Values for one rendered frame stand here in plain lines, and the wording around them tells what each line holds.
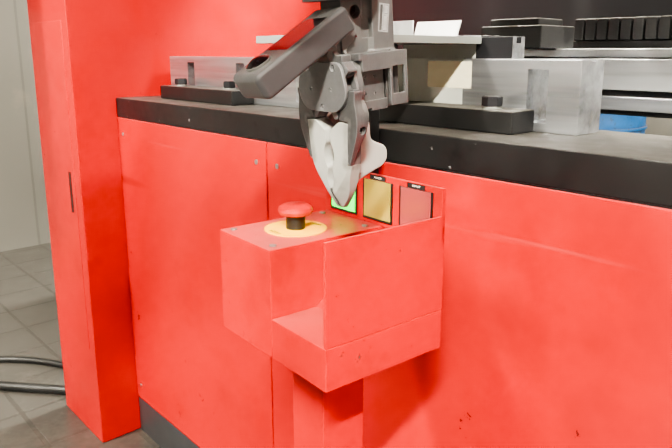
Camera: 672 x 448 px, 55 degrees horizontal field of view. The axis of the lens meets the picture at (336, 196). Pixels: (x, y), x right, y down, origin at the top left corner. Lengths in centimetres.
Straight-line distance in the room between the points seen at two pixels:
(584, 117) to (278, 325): 47
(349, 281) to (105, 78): 111
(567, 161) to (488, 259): 16
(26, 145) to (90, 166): 201
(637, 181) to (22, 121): 320
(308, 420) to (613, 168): 43
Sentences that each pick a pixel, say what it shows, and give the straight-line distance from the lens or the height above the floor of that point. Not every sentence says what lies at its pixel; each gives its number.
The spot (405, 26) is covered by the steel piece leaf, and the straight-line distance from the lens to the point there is 95.
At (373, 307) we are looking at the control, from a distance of 65.
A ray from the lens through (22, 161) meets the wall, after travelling 363.
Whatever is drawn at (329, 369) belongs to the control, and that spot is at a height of 68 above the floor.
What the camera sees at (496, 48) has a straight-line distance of 95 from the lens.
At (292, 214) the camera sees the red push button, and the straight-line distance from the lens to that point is 72.
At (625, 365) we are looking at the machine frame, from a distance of 78.
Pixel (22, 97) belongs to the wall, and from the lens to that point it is 360.
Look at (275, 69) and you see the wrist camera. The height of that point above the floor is 96.
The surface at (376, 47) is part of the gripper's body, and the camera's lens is 64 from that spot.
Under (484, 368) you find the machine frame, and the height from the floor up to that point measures 58.
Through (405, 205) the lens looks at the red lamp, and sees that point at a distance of 72.
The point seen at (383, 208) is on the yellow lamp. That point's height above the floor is 80.
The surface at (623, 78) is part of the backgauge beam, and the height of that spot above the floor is 94.
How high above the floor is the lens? 98
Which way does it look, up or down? 12 degrees down
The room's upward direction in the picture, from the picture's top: straight up
